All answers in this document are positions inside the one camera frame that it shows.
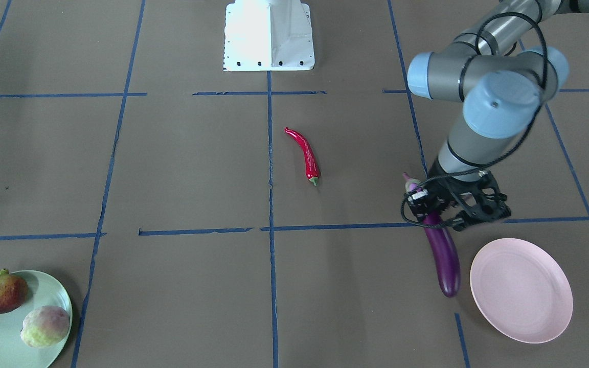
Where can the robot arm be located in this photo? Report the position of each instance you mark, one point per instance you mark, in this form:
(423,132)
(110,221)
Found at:
(502,72)

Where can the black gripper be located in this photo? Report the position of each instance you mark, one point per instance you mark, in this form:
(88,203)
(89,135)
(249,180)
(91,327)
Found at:
(440,191)

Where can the green plate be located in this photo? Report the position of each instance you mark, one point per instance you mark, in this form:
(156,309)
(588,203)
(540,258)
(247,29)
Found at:
(44,290)

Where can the pink green peach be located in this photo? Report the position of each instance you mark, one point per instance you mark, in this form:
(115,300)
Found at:
(45,326)

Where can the red chili pepper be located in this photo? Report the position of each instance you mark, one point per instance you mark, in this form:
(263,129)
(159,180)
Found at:
(312,170)

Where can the purple eggplant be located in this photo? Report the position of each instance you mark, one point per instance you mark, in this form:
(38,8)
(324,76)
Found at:
(444,251)

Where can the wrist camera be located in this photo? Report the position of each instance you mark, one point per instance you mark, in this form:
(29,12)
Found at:
(420,203)

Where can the pink plate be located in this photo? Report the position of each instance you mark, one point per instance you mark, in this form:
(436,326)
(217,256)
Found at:
(521,291)

